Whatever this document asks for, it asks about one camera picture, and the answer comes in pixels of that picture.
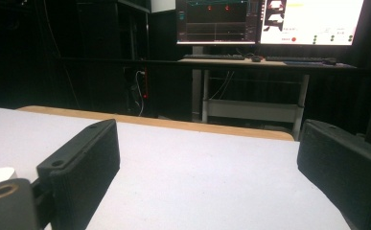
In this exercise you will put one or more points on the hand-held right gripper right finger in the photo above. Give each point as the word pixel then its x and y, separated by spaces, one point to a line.
pixel 343 166

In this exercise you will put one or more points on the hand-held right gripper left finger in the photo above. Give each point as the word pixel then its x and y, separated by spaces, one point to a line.
pixel 84 166

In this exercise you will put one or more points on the white table mat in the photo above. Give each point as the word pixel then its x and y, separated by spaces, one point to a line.
pixel 189 179

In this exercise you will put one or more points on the black keyboard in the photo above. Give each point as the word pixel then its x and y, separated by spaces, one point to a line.
pixel 296 59
pixel 214 57

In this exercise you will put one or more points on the black computer mouse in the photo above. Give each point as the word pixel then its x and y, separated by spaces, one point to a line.
pixel 256 58

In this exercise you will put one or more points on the dark shelf unit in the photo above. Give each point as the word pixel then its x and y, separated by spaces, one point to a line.
pixel 112 30

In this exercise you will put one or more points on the computer monitor with white screen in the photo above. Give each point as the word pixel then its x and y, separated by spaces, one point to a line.
pixel 311 20

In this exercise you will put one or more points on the computer monitor with dark screen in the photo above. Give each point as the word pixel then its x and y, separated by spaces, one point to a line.
pixel 217 20

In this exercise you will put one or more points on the wooden desk with white frame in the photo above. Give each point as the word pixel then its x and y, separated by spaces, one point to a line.
pixel 253 96

